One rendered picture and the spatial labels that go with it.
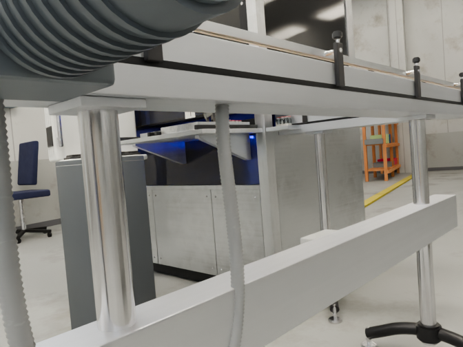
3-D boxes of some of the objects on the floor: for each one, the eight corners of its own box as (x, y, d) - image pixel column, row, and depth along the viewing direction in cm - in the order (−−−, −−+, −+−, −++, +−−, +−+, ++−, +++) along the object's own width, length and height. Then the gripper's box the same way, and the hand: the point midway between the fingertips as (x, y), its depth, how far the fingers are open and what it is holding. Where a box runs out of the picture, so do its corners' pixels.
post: (275, 299, 212) (244, -119, 203) (285, 301, 208) (254, -125, 199) (268, 303, 207) (235, -125, 198) (278, 306, 203) (245, -132, 194)
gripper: (208, 77, 194) (212, 122, 195) (224, 78, 201) (227, 122, 202) (196, 80, 200) (200, 124, 201) (212, 82, 207) (215, 124, 208)
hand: (209, 121), depth 203 cm, fingers closed
